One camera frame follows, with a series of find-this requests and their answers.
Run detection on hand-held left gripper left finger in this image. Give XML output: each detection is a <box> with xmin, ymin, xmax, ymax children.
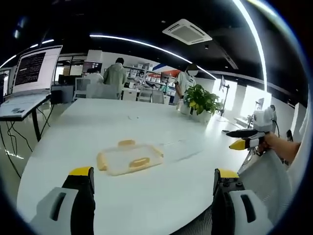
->
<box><xmin>29</xmin><ymin>166</ymin><xmax>96</xmax><ymax>235</ymax></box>

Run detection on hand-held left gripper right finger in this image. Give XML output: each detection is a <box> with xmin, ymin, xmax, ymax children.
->
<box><xmin>212</xmin><ymin>168</ymin><xmax>274</xmax><ymax>235</ymax></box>

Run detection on person's right hand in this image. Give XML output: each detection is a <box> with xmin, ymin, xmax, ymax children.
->
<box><xmin>258</xmin><ymin>133</ymin><xmax>282</xmax><ymax>154</ymax></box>

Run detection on green potted plant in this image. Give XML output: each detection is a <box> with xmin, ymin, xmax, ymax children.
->
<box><xmin>179</xmin><ymin>84</ymin><xmax>221</xmax><ymax>123</ymax></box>

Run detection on clear lid with yellow clasps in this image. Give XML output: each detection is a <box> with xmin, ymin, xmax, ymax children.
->
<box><xmin>96</xmin><ymin>139</ymin><xmax>164</xmax><ymax>177</ymax></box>

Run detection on grey office chair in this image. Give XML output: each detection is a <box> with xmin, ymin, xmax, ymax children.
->
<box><xmin>137</xmin><ymin>87</ymin><xmax>165</xmax><ymax>105</ymax></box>

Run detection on shelf with white boxes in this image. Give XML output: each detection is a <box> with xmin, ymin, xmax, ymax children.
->
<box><xmin>124</xmin><ymin>63</ymin><xmax>177</xmax><ymax>89</ymax></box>

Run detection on white side desk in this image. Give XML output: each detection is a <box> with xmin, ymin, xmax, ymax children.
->
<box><xmin>0</xmin><ymin>93</ymin><xmax>51</xmax><ymax>142</ymax></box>

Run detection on black computer case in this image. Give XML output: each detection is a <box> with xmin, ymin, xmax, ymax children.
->
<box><xmin>49</xmin><ymin>85</ymin><xmax>74</xmax><ymax>105</ymax></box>

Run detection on ceiling air conditioner unit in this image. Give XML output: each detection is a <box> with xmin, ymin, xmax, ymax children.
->
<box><xmin>162</xmin><ymin>18</ymin><xmax>213</xmax><ymax>46</ymax></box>

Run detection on large display screen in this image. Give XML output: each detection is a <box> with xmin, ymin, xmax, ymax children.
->
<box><xmin>10</xmin><ymin>45</ymin><xmax>64</xmax><ymax>95</ymax></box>

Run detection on black hanging cables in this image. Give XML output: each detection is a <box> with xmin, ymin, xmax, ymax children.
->
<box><xmin>0</xmin><ymin>119</ymin><xmax>34</xmax><ymax>179</ymax></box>

